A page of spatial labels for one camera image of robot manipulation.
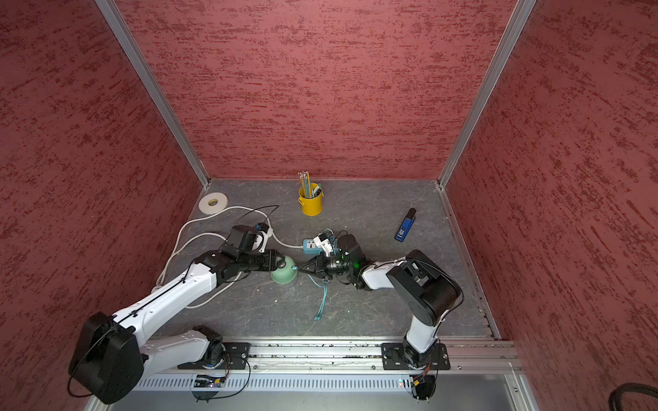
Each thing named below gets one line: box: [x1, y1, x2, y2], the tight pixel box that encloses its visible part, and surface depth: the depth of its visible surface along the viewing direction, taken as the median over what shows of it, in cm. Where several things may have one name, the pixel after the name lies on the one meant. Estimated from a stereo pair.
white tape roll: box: [198, 191, 228, 215], surface depth 115 cm
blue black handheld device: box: [394, 207, 417, 243], surface depth 102 cm
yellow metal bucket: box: [298, 183, 324, 217], surface depth 106 cm
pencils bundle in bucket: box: [297, 170, 313, 199], surface depth 103 cm
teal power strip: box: [302, 238, 323, 256], surface depth 97 cm
